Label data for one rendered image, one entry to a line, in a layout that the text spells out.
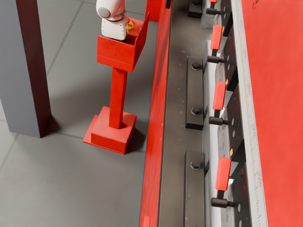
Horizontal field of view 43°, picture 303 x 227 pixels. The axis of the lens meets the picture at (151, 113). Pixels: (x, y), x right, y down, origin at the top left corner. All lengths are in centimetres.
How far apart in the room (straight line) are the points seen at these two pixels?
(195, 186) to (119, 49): 72
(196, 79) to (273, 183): 79
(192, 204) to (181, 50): 63
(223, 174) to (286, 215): 23
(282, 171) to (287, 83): 13
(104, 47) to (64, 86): 91
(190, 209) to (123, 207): 100
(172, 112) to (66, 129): 111
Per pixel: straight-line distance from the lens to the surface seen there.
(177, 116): 126
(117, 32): 157
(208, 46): 138
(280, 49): 66
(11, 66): 185
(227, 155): 86
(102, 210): 202
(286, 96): 60
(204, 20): 157
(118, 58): 163
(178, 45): 149
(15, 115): 214
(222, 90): 88
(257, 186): 67
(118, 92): 189
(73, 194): 206
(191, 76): 135
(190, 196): 108
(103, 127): 213
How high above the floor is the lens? 186
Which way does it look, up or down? 52 degrees down
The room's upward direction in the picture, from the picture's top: 12 degrees clockwise
